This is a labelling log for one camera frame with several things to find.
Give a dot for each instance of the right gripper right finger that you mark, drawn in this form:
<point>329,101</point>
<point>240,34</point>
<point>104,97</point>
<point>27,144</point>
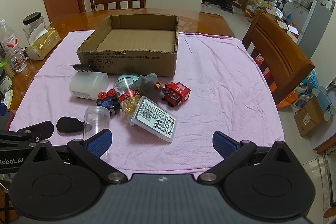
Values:
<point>234,153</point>

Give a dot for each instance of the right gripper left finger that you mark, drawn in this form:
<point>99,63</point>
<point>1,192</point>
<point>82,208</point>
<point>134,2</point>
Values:
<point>87,153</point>

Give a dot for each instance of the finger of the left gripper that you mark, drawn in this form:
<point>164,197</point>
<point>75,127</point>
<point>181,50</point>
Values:
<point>34,133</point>

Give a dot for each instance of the black oval case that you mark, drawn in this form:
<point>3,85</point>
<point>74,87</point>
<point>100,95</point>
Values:
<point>69,125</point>

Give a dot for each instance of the clear plastic jar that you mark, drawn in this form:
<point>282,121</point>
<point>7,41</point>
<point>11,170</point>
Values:
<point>96,119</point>

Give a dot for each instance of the black blue toy train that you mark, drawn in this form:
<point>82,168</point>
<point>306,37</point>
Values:
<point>109,101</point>

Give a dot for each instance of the white plastic bottle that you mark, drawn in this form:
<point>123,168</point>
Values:
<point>88,85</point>

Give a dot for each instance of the jar of yellow capsules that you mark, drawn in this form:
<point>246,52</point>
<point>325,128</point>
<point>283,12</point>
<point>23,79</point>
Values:
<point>127,94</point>

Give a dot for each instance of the red toy train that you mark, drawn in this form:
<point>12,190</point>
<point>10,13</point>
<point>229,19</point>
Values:
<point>175,93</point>

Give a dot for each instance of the light blue round case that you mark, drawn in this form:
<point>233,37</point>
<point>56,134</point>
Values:
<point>132,76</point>

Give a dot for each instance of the grey plush toy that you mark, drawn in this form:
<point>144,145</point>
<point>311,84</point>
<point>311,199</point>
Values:
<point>149,86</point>

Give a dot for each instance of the cardboard box on floor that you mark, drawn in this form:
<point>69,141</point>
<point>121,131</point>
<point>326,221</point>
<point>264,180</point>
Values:
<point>309,117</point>

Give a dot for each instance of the gold tissue pack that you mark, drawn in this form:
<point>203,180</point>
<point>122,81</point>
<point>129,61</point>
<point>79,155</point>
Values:
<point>43,45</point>

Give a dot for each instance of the water bottle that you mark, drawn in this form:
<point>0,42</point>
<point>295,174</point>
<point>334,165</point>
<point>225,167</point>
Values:
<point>12,48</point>

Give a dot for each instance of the wooden chair on right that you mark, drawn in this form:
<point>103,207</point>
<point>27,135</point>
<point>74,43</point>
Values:
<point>287,63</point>

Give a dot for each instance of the clear jar black lid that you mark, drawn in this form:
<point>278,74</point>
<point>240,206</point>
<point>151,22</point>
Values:
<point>34,27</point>

